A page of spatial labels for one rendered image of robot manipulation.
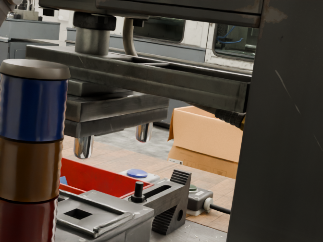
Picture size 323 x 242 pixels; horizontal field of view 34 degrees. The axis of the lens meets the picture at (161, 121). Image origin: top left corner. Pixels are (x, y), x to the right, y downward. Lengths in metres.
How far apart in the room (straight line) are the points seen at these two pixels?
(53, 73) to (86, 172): 0.66
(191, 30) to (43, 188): 5.41
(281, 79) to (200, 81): 0.09
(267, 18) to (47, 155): 0.22
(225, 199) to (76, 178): 0.29
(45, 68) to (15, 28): 7.24
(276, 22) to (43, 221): 0.24
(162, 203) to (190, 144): 2.22
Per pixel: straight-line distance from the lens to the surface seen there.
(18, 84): 0.29
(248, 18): 0.44
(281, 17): 0.43
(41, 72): 0.29
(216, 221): 0.92
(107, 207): 0.67
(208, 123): 2.93
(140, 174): 1.00
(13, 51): 7.55
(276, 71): 0.43
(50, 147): 0.30
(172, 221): 0.84
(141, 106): 0.60
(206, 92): 0.48
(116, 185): 0.91
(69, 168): 0.97
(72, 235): 0.60
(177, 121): 3.03
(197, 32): 5.65
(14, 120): 0.29
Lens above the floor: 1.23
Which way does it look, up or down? 11 degrees down
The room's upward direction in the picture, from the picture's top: 7 degrees clockwise
